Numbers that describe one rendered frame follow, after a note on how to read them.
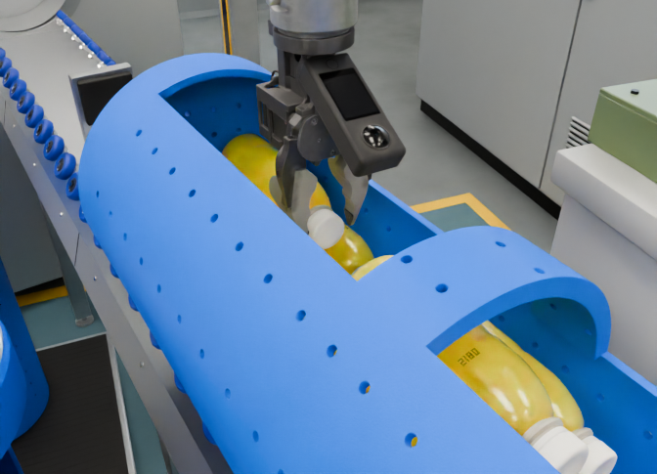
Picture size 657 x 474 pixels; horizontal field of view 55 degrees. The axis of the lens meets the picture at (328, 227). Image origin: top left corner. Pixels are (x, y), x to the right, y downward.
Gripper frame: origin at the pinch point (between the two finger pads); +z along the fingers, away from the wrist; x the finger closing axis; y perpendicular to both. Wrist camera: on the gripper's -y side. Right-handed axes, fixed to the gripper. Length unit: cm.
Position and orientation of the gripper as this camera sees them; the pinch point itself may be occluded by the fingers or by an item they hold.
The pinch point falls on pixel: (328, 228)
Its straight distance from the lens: 64.9
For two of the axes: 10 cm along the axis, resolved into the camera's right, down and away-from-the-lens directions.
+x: -8.4, 3.1, -4.4
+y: -5.4, -4.8, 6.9
